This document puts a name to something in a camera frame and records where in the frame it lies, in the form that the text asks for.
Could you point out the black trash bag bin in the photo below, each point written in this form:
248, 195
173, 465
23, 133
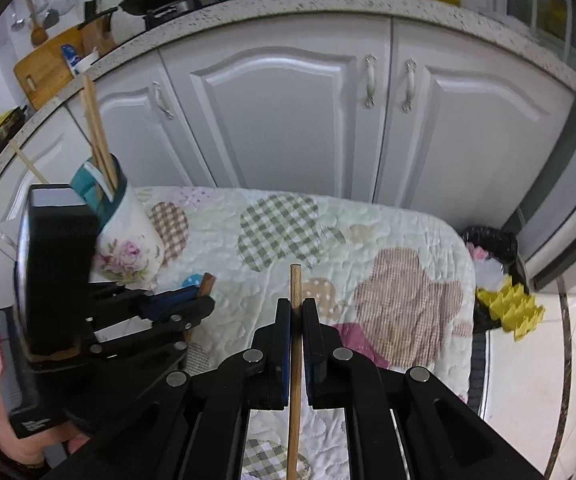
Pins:
493, 240

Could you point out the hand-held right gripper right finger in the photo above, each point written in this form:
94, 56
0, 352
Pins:
310, 355

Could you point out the small white bowl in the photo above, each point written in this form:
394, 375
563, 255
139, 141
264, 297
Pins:
87, 61

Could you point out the wooden cutting board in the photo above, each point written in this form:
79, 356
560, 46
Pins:
48, 60

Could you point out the wooden knife block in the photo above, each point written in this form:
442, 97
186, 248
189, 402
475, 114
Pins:
99, 35

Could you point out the yellow egg carton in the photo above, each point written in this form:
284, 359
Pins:
513, 310

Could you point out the patchwork quilted table cover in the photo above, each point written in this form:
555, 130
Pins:
368, 285

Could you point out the hanging mesh skimmer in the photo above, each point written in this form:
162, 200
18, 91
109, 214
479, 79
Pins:
65, 2

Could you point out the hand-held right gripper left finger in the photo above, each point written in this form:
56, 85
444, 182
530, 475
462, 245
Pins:
283, 355

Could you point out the white framed glass door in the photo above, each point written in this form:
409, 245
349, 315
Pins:
543, 10

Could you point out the hanging wooden spatula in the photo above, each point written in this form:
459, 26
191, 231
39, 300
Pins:
38, 32

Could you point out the white crumpled paper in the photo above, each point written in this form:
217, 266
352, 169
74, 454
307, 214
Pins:
490, 272

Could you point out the floral utensil holder teal lid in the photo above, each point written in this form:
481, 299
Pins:
128, 245

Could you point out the black casserole yellow lid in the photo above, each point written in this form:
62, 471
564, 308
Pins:
3, 130

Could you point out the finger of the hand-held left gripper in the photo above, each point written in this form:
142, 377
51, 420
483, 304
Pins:
168, 332
173, 302

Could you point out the light wooden chopstick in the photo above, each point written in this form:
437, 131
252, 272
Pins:
93, 135
28, 162
101, 135

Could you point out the white cabinet door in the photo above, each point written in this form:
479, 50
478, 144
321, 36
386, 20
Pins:
138, 125
278, 125
478, 150
3, 195

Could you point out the blue and white tube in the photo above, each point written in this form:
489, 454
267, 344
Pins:
69, 57

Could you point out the person's left hand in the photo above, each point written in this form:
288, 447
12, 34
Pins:
13, 435

